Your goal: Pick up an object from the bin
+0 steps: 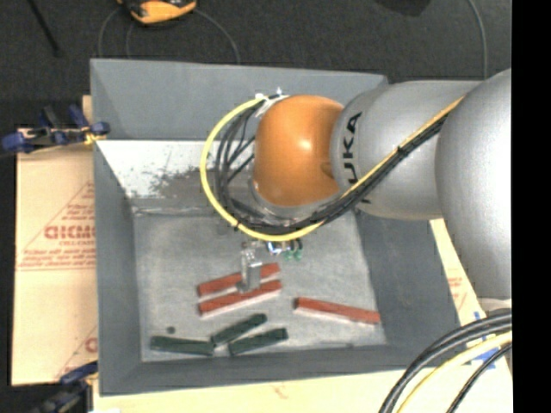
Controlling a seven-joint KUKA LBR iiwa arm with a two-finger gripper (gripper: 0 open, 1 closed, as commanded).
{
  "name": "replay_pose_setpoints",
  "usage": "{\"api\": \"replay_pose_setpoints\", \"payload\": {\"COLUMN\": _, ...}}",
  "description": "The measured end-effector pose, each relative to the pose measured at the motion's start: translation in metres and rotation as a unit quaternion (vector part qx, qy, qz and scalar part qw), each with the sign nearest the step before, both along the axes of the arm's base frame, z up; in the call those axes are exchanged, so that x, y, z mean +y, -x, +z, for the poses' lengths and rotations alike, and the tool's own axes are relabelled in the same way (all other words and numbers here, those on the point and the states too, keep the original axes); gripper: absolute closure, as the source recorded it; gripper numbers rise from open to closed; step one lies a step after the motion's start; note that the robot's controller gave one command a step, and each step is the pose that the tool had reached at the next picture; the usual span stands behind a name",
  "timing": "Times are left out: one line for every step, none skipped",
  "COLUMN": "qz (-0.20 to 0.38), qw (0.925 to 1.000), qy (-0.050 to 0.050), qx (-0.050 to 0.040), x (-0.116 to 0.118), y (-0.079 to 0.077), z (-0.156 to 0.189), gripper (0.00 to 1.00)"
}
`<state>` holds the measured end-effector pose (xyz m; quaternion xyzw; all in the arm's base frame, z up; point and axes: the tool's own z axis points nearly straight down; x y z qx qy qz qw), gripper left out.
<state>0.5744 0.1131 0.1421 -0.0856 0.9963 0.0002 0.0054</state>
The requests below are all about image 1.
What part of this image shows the grey metal bin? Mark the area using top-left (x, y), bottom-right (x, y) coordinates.
top-left (89, 58), bottom-right (465, 395)

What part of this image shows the red-brown flat block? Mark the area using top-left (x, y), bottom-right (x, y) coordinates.
top-left (293, 297), bottom-right (382, 327)
top-left (196, 262), bottom-right (282, 298)
top-left (197, 278), bottom-right (283, 317)

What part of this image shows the dark green flat block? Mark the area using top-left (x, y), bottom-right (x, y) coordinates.
top-left (226, 327), bottom-right (290, 358)
top-left (149, 335), bottom-right (215, 358)
top-left (210, 312), bottom-right (269, 346)

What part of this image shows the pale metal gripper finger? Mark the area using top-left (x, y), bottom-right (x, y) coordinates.
top-left (249, 260), bottom-right (264, 293)
top-left (239, 250), bottom-right (255, 294)

